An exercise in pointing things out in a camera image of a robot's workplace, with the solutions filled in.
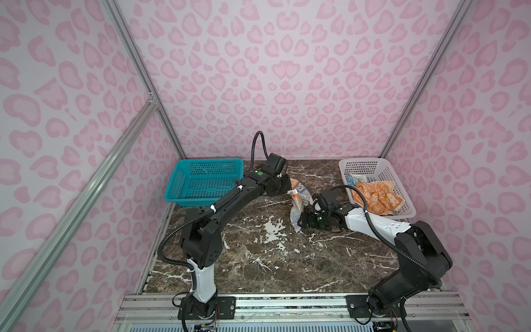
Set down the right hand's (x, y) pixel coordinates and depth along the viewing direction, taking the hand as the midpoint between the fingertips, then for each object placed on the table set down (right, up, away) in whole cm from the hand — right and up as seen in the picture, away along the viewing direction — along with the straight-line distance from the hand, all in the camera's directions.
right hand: (306, 222), depth 88 cm
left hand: (-7, +17, -3) cm, 18 cm away
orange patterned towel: (+36, +10, +10) cm, 39 cm away
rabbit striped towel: (-2, +10, +1) cm, 11 cm away
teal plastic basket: (-52, +17, +22) cm, 58 cm away
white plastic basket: (+41, +23, +22) cm, 52 cm away
